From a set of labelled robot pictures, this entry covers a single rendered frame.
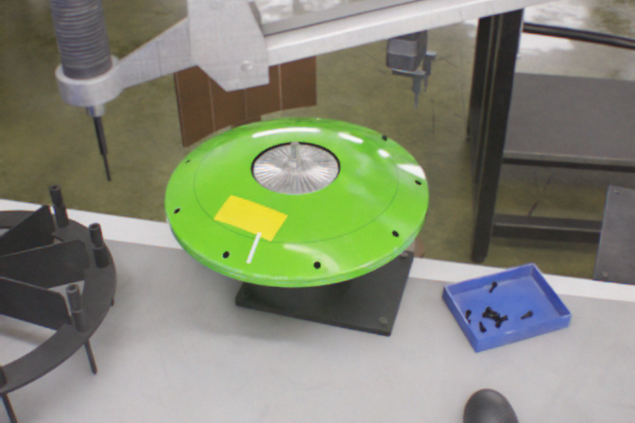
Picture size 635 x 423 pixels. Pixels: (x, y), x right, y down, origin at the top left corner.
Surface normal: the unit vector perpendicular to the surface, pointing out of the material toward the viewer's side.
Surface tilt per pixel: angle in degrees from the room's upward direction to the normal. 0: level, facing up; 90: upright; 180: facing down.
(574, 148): 0
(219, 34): 90
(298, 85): 90
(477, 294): 0
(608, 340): 0
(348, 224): 21
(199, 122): 90
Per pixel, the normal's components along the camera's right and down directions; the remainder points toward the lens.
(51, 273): 0.33, 0.51
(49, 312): -0.35, 0.53
